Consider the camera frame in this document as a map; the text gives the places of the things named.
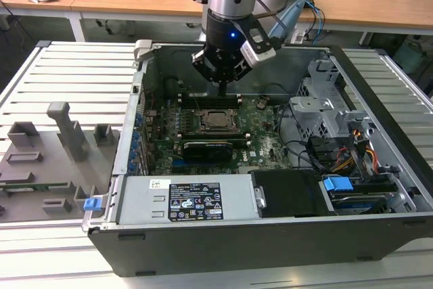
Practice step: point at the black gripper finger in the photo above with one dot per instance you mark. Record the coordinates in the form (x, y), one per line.
(241, 71)
(199, 60)

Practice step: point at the thin metal locking lever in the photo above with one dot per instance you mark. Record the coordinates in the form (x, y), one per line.
(197, 103)

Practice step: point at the silver CPU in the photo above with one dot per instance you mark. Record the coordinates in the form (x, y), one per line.
(219, 119)

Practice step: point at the black RAM slot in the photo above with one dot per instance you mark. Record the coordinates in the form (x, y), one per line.
(209, 99)
(209, 106)
(216, 135)
(209, 96)
(242, 140)
(242, 143)
(216, 138)
(209, 102)

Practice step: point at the CPU socket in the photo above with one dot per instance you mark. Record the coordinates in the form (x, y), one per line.
(202, 130)

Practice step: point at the blue expansion slot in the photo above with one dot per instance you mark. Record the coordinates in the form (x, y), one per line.
(179, 167)

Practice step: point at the round silver coin battery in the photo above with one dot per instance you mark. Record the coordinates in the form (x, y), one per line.
(262, 103)

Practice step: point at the white power strip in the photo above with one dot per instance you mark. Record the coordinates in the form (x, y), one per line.
(299, 37)

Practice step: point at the wooden desk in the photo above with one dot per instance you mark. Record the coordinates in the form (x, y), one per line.
(152, 1)
(64, 1)

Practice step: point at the green motherboard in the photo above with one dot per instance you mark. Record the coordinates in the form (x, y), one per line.
(267, 147)

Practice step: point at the metal drive cage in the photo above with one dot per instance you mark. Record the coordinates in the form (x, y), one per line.
(314, 106)

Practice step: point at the black graphics card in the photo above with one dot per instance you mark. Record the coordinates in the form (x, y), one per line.
(208, 152)

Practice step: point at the black plastic shroud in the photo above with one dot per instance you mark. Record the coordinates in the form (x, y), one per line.
(291, 194)

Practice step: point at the hard disk in blue carrier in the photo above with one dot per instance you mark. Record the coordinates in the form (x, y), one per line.
(337, 187)

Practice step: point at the grey power supply unit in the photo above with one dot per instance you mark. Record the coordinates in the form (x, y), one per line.
(142, 201)

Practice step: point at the teal bin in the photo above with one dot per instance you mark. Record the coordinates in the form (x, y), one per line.
(411, 55)

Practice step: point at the black and grey PC case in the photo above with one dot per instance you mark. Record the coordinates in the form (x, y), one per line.
(236, 251)

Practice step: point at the blue plastic latch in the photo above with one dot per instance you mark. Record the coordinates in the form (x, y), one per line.
(90, 204)

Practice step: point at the grey parts rack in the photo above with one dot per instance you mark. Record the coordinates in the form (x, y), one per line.
(50, 167)

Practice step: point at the green RAM stick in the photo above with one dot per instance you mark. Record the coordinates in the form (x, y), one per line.
(40, 186)

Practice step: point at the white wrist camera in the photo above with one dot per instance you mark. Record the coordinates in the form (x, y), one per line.
(258, 53)

